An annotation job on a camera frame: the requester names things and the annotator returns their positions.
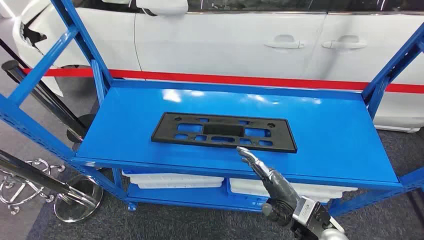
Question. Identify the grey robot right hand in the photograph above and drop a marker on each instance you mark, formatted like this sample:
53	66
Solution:
281	195

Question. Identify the black plastic plate bracket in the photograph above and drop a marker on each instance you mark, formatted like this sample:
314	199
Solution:
165	132

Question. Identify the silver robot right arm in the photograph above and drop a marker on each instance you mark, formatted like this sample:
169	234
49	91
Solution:
314	218

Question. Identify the blue metal shelf rack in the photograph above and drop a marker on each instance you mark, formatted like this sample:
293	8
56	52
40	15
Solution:
132	116

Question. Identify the red barrier belt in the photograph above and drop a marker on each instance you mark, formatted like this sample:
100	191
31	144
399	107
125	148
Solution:
232	79

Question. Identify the white car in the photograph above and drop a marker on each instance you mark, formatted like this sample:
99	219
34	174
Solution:
232	43

